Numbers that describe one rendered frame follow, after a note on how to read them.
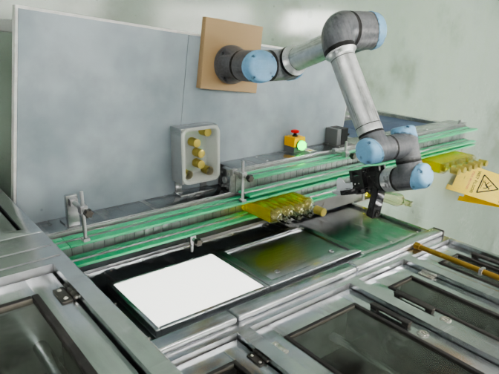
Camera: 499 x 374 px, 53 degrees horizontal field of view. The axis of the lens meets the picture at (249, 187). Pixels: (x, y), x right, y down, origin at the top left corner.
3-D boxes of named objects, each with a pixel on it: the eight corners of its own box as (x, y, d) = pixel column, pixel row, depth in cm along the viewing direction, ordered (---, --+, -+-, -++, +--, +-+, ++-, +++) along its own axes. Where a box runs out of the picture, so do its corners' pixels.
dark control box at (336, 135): (324, 142, 252) (336, 145, 246) (324, 127, 249) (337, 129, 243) (335, 140, 257) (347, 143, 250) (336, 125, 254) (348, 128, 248)
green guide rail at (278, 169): (237, 175, 205) (250, 180, 199) (237, 173, 204) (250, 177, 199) (465, 128, 309) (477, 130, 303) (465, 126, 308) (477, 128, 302)
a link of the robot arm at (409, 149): (396, 126, 144) (402, 164, 144) (421, 122, 150) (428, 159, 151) (376, 130, 151) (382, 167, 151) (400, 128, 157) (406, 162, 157)
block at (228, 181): (219, 188, 209) (229, 193, 204) (218, 167, 206) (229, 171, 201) (226, 187, 211) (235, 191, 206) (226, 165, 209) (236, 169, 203)
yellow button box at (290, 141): (283, 150, 236) (293, 153, 230) (284, 134, 233) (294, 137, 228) (293, 148, 240) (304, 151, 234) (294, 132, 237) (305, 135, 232)
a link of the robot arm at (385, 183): (406, 188, 159) (390, 194, 154) (394, 189, 162) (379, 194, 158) (402, 165, 158) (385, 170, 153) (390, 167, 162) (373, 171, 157)
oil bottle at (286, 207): (252, 206, 215) (285, 222, 199) (252, 194, 213) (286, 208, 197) (262, 203, 218) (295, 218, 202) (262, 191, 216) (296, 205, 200)
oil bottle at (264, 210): (240, 209, 211) (274, 225, 195) (240, 197, 209) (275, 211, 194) (251, 207, 215) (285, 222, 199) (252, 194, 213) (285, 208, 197)
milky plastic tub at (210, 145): (171, 180, 201) (183, 186, 195) (170, 125, 194) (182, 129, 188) (208, 174, 211) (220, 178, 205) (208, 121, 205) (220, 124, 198)
